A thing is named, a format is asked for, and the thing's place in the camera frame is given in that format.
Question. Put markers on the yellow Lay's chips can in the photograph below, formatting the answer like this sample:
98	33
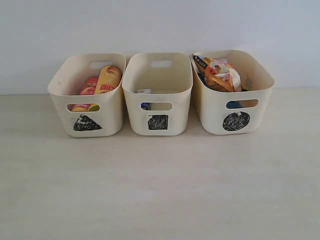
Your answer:
108	80

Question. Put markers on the orange instant noodle bag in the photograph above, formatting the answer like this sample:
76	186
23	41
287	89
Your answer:
217	75

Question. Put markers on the blue instant noodle bag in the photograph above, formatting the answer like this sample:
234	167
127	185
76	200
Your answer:
235	104

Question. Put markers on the pink Lay's chips can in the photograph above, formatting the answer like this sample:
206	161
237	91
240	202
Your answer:
88	89

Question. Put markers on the cream bin with square mark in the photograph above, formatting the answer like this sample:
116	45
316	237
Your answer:
157	89

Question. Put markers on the cream bin with triangle mark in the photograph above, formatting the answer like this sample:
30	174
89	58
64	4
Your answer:
99	115

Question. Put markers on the cream bin with circle mark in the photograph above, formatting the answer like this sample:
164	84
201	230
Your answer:
210	105

